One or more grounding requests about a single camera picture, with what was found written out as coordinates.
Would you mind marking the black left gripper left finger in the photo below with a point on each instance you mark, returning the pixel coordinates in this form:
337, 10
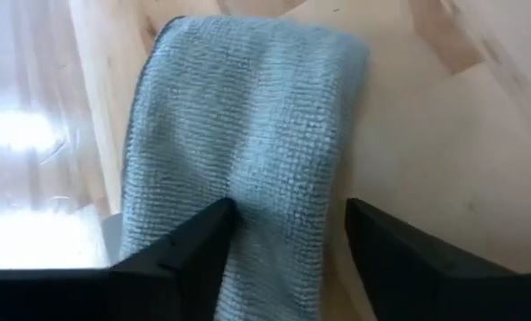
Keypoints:
114, 294

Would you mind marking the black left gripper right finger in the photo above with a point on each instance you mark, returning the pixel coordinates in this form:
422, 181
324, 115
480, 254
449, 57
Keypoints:
426, 285

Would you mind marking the grey microfiber towel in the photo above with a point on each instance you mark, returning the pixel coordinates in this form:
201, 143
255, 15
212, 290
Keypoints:
247, 111

